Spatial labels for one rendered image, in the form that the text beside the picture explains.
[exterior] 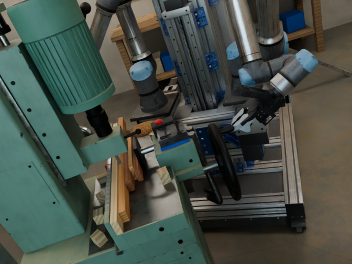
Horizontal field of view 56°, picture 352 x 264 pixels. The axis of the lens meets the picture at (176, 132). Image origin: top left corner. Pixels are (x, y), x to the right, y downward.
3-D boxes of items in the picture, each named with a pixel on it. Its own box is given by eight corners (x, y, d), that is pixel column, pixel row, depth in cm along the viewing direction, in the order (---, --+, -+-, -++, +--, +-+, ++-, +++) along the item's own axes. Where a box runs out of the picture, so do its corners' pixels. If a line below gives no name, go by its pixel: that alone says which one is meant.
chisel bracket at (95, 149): (130, 155, 107) (120, 134, 103) (89, 169, 108) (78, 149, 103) (129, 144, 114) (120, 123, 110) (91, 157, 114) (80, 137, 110)
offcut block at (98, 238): (101, 235, 107) (97, 228, 105) (108, 240, 105) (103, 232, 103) (94, 243, 105) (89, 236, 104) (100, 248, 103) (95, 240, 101)
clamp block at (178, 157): (201, 164, 111) (194, 142, 107) (163, 177, 111) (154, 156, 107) (193, 142, 124) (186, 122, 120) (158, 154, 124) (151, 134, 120)
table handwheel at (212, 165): (229, 173, 137) (252, 214, 111) (184, 188, 138) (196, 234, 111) (210, 110, 126) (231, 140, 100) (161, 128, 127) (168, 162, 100)
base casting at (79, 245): (198, 243, 104) (190, 223, 100) (28, 302, 105) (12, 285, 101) (176, 164, 143) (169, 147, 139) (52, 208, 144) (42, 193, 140)
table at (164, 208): (221, 217, 93) (217, 201, 90) (120, 252, 93) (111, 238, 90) (184, 122, 146) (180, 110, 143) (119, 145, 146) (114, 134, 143)
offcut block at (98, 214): (107, 221, 112) (102, 213, 110) (97, 225, 112) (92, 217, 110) (107, 214, 115) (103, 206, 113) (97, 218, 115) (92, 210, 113)
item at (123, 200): (130, 220, 94) (124, 210, 92) (123, 223, 94) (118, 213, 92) (125, 123, 148) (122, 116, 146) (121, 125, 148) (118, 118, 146)
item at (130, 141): (138, 178, 110) (132, 165, 107) (134, 180, 110) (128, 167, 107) (135, 145, 129) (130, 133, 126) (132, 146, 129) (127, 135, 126)
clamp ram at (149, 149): (163, 163, 112) (154, 142, 108) (142, 170, 112) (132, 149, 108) (160, 150, 120) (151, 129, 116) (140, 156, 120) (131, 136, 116)
